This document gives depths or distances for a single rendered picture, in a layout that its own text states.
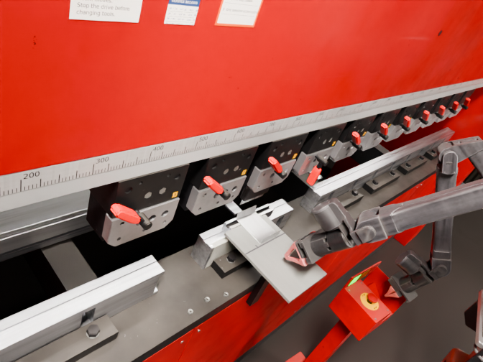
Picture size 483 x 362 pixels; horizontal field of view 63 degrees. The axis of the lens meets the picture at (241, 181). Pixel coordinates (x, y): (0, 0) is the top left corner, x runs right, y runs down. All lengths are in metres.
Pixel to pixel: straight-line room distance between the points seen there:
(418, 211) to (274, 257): 0.41
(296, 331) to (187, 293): 1.30
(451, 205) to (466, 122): 2.14
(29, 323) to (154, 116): 0.52
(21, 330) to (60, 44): 0.60
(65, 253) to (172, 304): 0.31
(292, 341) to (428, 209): 1.50
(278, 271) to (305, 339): 1.27
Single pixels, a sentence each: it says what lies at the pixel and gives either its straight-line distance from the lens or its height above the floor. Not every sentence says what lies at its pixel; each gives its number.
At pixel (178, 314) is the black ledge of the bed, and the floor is 0.87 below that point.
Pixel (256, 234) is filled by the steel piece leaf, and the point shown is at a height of 1.00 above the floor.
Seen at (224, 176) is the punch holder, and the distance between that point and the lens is 0.87.
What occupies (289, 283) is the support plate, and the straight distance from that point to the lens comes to 1.11.
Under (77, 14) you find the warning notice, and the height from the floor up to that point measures 1.61.
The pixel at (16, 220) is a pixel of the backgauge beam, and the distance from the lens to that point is 1.09.
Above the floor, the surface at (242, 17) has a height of 1.62.
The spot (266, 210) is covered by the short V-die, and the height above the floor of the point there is 1.00.
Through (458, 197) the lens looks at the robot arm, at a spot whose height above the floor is 1.42.
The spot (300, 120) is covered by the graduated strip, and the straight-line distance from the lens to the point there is 0.96.
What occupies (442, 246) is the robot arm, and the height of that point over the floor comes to 1.09.
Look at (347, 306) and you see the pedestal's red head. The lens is 1.56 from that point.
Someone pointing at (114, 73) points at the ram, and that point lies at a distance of 0.54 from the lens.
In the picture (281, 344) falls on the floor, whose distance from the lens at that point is 2.27.
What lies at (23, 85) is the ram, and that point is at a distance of 0.50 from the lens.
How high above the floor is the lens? 1.77
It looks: 35 degrees down
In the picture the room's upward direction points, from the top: 24 degrees clockwise
